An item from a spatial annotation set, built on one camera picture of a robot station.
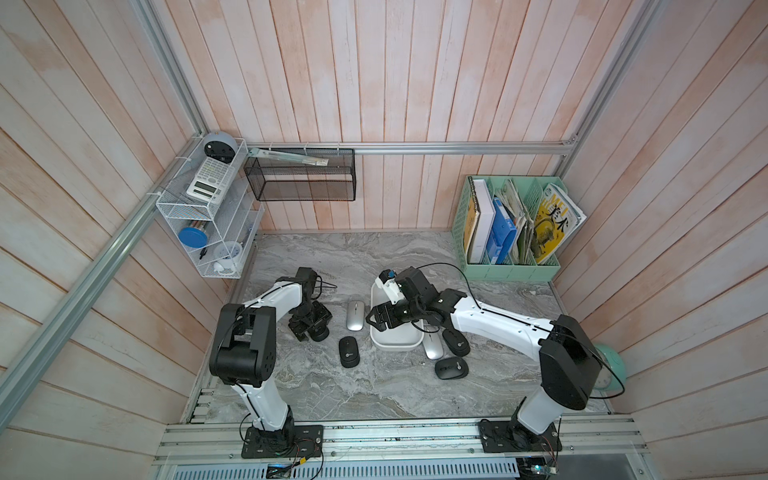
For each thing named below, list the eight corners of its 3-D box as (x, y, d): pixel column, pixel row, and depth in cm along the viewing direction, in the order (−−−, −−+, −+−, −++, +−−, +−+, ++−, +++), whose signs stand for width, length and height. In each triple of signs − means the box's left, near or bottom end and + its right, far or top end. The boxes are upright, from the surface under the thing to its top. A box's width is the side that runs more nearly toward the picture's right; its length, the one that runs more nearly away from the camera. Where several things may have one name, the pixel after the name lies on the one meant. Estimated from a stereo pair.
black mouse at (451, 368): (436, 379, 85) (437, 377, 83) (434, 360, 89) (435, 357, 87) (468, 379, 85) (470, 377, 83) (464, 360, 89) (466, 357, 87)
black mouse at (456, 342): (458, 360, 89) (460, 356, 87) (439, 335, 94) (441, 331, 92) (471, 351, 90) (473, 348, 88) (452, 328, 95) (454, 324, 93)
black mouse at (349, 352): (342, 369, 87) (341, 367, 85) (337, 341, 92) (337, 338, 91) (361, 365, 88) (361, 362, 86) (356, 337, 93) (355, 334, 91)
